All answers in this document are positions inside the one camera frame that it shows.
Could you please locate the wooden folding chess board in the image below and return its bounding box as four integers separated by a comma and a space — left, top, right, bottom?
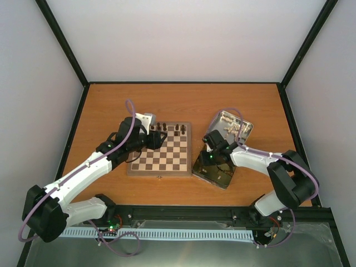
127, 121, 191, 177

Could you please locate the pile of dark chess pieces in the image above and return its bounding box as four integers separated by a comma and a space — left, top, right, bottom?
202, 166, 233, 180

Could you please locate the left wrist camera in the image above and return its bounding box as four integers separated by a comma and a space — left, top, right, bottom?
135, 113, 156, 132

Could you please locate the black frame post left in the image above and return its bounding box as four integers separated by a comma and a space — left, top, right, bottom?
35, 0, 90, 87

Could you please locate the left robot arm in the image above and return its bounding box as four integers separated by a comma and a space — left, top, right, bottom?
22, 113, 167, 243

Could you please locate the pile of white chess pieces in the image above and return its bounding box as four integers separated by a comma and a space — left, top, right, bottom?
221, 116, 250, 138

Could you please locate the small green circuit board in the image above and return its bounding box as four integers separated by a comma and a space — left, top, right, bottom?
99, 220, 122, 233

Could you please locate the gold tin tray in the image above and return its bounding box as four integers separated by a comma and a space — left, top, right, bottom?
191, 151, 236, 190

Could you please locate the silver tin tray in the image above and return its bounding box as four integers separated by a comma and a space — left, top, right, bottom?
206, 110, 254, 144

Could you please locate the black frame post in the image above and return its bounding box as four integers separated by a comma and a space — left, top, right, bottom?
280, 0, 339, 87
35, 0, 90, 87

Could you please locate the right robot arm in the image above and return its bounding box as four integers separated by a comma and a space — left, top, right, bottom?
200, 130, 319, 225

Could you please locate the black frame post right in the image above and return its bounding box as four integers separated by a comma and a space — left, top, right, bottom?
280, 0, 339, 87

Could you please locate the light blue cable duct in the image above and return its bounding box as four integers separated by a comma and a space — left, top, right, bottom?
60, 228, 254, 241

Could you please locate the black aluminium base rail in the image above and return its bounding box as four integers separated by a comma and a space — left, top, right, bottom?
97, 205, 334, 229

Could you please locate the purple cable loop front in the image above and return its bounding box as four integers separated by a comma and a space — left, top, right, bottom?
88, 219, 141, 256

